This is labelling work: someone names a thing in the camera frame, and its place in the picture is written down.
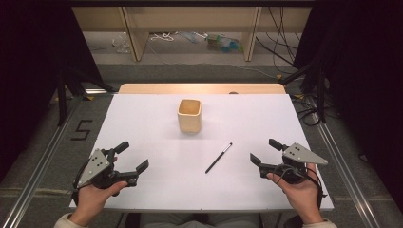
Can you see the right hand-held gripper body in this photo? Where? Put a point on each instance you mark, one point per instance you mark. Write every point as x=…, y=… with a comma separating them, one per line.
x=301, y=155

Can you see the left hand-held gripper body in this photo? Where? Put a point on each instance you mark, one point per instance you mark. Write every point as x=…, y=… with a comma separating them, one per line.
x=95, y=166

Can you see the black pen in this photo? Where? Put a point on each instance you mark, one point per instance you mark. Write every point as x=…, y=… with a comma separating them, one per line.
x=218, y=158

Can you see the beige square pen holder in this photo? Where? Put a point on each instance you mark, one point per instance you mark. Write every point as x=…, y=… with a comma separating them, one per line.
x=189, y=122

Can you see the person's left hand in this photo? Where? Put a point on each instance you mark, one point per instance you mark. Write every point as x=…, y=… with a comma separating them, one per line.
x=92, y=199

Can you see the person's right hand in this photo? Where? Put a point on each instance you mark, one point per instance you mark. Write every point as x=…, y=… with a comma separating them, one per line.
x=302, y=196

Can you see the white table board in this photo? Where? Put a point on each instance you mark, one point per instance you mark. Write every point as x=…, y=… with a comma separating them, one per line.
x=190, y=186

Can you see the black stand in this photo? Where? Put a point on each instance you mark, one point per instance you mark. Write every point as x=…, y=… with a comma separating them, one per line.
x=61, y=98
x=321, y=95

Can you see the wooden table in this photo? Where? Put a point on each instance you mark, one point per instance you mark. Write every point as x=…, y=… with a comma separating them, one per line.
x=177, y=88

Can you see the clear plastic bag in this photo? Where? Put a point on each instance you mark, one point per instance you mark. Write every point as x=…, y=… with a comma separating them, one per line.
x=122, y=44

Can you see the pile of plastic bottles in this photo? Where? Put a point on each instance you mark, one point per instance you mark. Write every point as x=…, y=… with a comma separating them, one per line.
x=223, y=43

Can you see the wooden shelf unit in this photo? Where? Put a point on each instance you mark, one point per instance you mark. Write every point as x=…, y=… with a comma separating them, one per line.
x=190, y=19

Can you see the metal floor rail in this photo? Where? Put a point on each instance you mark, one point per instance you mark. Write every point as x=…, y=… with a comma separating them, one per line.
x=345, y=177
x=38, y=177

